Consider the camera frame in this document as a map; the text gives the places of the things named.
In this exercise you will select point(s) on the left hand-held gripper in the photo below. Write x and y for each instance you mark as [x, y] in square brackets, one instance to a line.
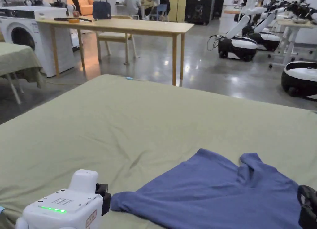
[62, 214]

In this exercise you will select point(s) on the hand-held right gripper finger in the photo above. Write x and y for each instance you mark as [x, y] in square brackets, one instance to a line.
[309, 214]

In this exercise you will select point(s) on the blue shirt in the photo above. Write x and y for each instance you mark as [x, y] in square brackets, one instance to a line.
[210, 196]

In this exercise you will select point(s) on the bed with pale green sheet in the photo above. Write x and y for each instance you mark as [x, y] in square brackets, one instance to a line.
[123, 127]

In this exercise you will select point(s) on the white and black robot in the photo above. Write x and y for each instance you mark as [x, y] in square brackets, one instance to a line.
[237, 45]
[301, 78]
[267, 38]

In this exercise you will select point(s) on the small light blue clip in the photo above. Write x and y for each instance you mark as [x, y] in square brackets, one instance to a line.
[129, 78]

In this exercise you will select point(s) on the white washing machine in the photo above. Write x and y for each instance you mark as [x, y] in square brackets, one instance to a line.
[49, 43]

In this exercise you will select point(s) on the white desk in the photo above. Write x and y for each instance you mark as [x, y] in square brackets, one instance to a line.
[289, 40]

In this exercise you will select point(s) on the orange sofa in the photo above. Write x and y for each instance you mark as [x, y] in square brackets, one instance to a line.
[85, 6]

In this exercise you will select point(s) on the black cabinet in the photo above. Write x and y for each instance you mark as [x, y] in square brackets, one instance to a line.
[200, 6]

